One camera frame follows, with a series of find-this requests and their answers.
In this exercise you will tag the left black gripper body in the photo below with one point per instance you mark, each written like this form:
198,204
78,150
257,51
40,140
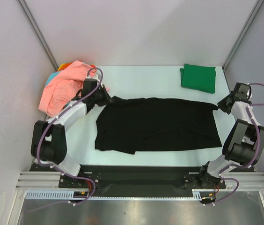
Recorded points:
100,97

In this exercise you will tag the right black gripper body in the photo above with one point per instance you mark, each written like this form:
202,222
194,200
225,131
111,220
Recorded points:
224,104

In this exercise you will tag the black t-shirt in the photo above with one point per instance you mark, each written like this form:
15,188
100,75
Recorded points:
156,124

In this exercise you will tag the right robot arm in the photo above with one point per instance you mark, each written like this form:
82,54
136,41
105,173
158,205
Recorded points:
245,142

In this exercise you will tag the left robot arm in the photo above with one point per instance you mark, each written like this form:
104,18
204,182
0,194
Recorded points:
49,146

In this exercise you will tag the pink t-shirt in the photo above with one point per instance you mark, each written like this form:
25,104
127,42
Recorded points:
63,88

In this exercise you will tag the folded green t-shirt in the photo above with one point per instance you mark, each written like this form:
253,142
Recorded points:
199,78

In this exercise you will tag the light blue t-shirt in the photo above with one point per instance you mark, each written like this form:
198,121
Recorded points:
52,76

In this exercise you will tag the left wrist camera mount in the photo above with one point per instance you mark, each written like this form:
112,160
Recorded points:
94,75

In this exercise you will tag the right aluminium frame post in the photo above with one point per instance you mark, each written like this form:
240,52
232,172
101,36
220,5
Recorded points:
253,14

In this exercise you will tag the aluminium frame post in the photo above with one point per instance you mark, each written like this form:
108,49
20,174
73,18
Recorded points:
253,14
38,33

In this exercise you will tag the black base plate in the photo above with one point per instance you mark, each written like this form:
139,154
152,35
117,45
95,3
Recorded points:
138,182

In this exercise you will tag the aluminium front rail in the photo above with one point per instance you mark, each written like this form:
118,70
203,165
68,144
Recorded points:
248,181

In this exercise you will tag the left aluminium frame post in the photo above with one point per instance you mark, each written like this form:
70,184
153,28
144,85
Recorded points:
38,33

